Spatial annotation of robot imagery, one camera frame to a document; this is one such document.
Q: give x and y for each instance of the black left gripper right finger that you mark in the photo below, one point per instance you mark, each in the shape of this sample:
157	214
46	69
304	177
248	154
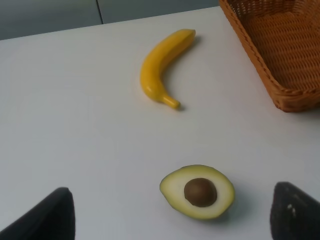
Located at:
294	215

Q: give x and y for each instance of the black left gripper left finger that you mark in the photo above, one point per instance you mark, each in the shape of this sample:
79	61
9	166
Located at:
53	218

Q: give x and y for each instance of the brown wicker basket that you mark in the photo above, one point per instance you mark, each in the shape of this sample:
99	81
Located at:
282	40

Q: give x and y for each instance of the halved avocado with pit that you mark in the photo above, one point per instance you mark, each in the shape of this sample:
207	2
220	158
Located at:
198	191

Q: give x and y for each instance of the yellow banana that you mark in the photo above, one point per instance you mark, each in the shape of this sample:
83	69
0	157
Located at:
157	61

